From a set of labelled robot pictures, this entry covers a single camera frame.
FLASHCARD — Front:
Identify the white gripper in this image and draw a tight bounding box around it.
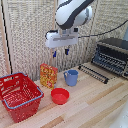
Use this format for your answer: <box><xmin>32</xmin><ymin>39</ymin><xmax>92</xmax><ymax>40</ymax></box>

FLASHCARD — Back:
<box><xmin>44</xmin><ymin>28</ymin><xmax>81</xmax><ymax>59</ymax></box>

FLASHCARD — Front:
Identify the blue plastic mug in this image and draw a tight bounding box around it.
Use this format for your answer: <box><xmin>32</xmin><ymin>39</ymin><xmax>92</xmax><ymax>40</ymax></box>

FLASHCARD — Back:
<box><xmin>63</xmin><ymin>69</ymin><xmax>80</xmax><ymax>88</ymax></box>

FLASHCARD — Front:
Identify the black wire oven tray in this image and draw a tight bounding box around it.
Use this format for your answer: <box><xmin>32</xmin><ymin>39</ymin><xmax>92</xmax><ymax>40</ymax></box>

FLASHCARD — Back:
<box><xmin>93</xmin><ymin>51</ymin><xmax>126</xmax><ymax>73</ymax></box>

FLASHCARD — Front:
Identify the black oven door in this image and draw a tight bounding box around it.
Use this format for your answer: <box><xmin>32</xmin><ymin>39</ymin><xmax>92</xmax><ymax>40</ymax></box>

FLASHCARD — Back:
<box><xmin>77</xmin><ymin>64</ymin><xmax>111</xmax><ymax>85</ymax></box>

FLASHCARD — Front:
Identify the red yellow snack box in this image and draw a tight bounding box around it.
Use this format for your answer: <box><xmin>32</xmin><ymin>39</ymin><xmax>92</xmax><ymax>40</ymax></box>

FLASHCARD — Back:
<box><xmin>39</xmin><ymin>63</ymin><xmax>59</xmax><ymax>90</ymax></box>

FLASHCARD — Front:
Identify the red plastic bowl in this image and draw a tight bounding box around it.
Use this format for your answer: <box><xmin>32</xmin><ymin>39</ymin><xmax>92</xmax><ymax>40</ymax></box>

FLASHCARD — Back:
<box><xmin>50</xmin><ymin>87</ymin><xmax>71</xmax><ymax>106</ymax></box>

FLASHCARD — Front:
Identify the black dish rack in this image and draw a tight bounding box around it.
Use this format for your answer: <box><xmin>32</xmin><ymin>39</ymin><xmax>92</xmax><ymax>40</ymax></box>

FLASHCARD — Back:
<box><xmin>91</xmin><ymin>37</ymin><xmax>128</xmax><ymax>80</ymax></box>

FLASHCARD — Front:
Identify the red plastic shopping basket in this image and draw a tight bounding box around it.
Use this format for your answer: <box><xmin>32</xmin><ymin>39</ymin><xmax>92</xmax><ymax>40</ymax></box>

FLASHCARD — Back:
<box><xmin>0</xmin><ymin>71</ymin><xmax>45</xmax><ymax>124</ymax></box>

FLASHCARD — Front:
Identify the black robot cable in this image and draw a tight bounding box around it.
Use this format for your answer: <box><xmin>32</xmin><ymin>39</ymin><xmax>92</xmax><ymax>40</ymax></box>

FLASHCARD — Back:
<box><xmin>78</xmin><ymin>19</ymin><xmax>128</xmax><ymax>39</ymax></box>

